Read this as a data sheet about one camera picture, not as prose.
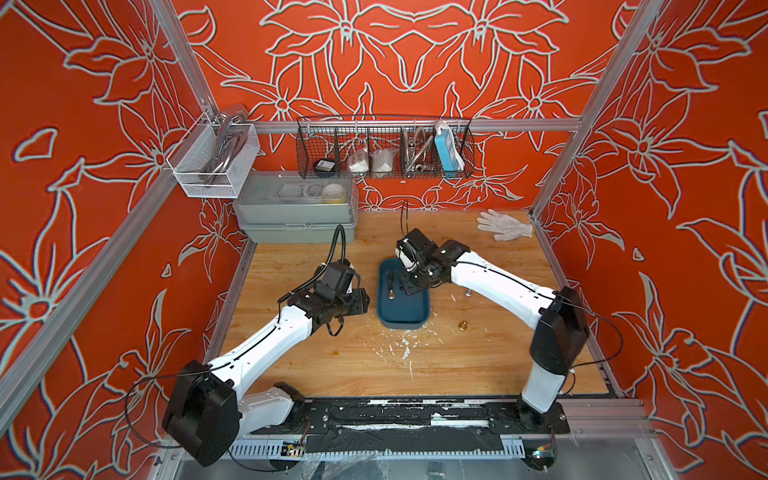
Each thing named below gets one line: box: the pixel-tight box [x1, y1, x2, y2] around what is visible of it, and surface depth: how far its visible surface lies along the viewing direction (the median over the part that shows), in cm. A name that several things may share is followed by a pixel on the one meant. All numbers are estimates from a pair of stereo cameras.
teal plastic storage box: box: [377, 258, 431, 330], surface depth 92 cm
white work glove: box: [476, 209, 533, 242], surface depth 116 cm
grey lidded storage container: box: [233, 171, 359, 244], surface depth 102 cm
